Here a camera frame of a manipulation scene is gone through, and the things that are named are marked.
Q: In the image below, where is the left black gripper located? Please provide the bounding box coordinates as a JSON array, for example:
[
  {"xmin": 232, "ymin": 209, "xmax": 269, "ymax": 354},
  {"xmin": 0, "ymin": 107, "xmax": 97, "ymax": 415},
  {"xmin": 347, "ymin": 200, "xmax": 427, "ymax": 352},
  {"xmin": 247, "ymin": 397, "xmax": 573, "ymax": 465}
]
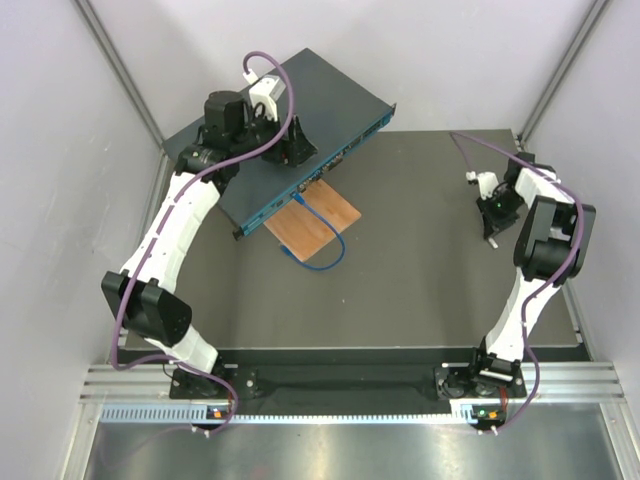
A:
[{"xmin": 230, "ymin": 104, "xmax": 316, "ymax": 167}]

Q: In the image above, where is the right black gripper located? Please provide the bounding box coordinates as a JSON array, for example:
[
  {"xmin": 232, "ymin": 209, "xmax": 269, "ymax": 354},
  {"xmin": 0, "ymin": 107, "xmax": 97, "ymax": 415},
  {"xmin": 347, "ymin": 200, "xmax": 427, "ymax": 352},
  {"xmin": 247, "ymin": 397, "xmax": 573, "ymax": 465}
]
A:
[{"xmin": 474, "ymin": 189, "xmax": 526, "ymax": 239}]

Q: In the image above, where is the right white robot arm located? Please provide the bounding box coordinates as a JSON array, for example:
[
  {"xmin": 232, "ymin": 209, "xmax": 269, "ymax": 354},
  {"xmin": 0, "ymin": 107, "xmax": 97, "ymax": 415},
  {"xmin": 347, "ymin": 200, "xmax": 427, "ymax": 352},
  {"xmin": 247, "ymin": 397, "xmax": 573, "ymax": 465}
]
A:
[{"xmin": 466, "ymin": 152, "xmax": 596, "ymax": 396}]

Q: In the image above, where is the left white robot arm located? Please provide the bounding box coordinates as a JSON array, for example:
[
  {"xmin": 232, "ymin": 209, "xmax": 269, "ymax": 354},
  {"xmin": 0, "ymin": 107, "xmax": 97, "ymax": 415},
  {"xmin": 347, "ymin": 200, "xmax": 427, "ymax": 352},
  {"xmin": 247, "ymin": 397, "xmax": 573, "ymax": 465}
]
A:
[{"xmin": 101, "ymin": 88, "xmax": 300, "ymax": 397}]

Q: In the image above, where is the wooden board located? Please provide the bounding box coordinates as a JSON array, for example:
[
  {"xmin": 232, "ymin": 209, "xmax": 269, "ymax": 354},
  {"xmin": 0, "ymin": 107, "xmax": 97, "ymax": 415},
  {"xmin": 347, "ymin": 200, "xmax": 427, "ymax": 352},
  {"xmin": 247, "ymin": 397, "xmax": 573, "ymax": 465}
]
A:
[{"xmin": 264, "ymin": 180, "xmax": 361, "ymax": 262}]

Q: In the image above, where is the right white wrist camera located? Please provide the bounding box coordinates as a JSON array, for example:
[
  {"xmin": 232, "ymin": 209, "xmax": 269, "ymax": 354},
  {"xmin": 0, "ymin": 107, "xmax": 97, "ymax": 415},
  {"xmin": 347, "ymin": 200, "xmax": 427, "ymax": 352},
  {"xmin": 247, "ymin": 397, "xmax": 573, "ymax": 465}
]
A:
[{"xmin": 465, "ymin": 171, "xmax": 499, "ymax": 200}]

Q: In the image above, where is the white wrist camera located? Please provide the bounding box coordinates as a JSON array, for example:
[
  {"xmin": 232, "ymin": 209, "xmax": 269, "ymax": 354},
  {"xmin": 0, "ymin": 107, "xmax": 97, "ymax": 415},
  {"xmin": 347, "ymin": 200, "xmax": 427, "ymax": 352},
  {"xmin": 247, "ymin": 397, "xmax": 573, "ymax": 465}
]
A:
[
  {"xmin": 243, "ymin": 69, "xmax": 286, "ymax": 121},
  {"xmin": 465, "ymin": 171, "xmax": 499, "ymax": 200}
]

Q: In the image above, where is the blue ethernet cable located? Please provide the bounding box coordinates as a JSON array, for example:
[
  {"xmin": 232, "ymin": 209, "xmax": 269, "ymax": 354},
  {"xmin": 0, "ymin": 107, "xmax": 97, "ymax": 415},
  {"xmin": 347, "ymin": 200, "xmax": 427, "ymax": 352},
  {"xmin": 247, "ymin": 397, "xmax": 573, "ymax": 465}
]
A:
[{"xmin": 277, "ymin": 193, "xmax": 348, "ymax": 272}]

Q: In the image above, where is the dark blue network switch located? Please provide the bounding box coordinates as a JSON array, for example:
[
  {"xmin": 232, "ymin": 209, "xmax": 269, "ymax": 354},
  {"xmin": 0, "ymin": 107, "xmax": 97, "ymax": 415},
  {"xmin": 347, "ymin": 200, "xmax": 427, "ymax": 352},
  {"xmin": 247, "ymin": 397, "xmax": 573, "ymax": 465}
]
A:
[{"xmin": 163, "ymin": 49, "xmax": 395, "ymax": 238}]

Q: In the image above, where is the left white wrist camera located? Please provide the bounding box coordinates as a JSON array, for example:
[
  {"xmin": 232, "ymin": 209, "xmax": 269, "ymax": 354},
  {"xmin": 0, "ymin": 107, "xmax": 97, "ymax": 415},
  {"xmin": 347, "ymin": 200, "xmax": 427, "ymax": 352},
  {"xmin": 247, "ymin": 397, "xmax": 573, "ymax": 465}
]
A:
[{"xmin": 243, "ymin": 69, "xmax": 286, "ymax": 121}]

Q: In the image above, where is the aluminium frame rail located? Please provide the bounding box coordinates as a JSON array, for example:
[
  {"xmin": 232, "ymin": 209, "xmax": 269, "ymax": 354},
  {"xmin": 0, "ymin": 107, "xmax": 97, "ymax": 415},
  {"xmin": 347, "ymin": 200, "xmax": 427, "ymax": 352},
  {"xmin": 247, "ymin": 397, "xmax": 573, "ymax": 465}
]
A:
[{"xmin": 80, "ymin": 362, "xmax": 624, "ymax": 403}]

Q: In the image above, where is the grey slotted cable duct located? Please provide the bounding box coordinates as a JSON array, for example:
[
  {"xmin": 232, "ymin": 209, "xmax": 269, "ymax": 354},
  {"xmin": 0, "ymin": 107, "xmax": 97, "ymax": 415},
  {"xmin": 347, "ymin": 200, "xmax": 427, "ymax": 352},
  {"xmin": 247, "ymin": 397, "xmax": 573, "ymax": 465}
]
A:
[{"xmin": 99, "ymin": 403, "xmax": 481, "ymax": 425}]

